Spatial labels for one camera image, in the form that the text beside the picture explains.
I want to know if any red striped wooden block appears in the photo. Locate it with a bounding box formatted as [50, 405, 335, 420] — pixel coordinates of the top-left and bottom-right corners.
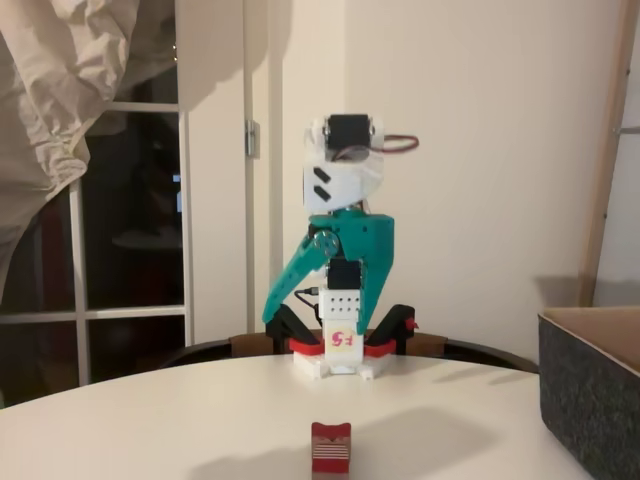
[310, 421, 353, 474]

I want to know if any dark grey felt box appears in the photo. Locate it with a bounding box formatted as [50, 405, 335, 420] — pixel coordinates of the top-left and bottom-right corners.
[537, 305, 640, 480]

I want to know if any black and red table clamp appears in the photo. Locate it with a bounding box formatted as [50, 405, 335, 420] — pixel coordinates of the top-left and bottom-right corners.
[264, 303, 327, 357]
[360, 302, 419, 359]

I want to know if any white glazed door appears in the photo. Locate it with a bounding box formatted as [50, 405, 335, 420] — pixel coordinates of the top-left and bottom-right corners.
[0, 0, 284, 401]

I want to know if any dark wooden chair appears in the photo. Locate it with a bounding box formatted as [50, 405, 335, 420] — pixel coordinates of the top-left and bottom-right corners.
[159, 329, 541, 374]

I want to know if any metal door hinge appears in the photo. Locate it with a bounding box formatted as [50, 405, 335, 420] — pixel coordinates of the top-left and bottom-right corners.
[243, 119, 262, 159]

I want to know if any beige crumpled curtain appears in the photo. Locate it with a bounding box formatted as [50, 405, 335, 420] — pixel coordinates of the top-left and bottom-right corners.
[0, 0, 177, 306]

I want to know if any black usb cable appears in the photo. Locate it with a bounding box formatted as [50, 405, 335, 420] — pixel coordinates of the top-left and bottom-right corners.
[293, 286, 322, 319]

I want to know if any light wooden shelf post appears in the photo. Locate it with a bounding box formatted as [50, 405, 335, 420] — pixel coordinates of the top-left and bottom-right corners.
[576, 0, 639, 307]

